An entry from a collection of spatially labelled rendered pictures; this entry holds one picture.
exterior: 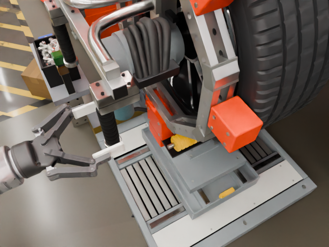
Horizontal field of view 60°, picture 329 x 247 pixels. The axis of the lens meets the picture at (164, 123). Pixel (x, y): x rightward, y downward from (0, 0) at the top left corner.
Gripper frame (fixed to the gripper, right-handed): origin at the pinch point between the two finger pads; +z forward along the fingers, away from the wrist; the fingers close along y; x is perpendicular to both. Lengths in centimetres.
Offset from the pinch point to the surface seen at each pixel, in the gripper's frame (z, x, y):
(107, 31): 20, -18, -57
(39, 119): -23, -83, -86
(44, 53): -6, -26, -67
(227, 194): 40, -65, 11
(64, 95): -5, -38, -52
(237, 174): 50, -65, 5
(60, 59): -1, -18, -50
